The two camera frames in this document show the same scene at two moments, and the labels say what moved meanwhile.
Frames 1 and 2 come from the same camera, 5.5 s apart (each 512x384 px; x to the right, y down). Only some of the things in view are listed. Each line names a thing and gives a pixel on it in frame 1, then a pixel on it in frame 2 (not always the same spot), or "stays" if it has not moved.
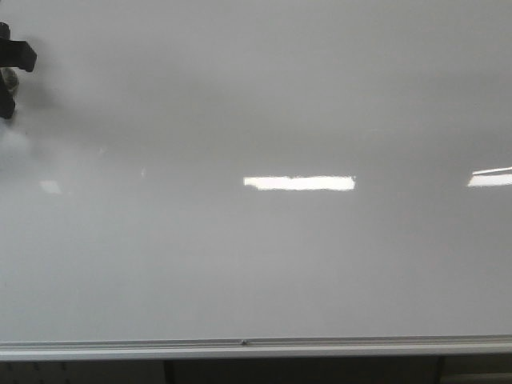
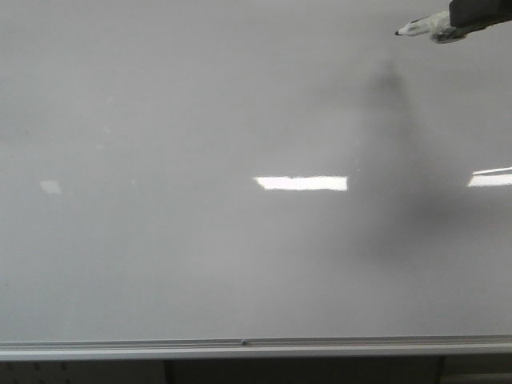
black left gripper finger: x=15 y=53 to x=479 y=14
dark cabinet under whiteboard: x=487 y=370 stays
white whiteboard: x=258 y=179 stays
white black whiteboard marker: x=10 y=78 to x=438 y=26
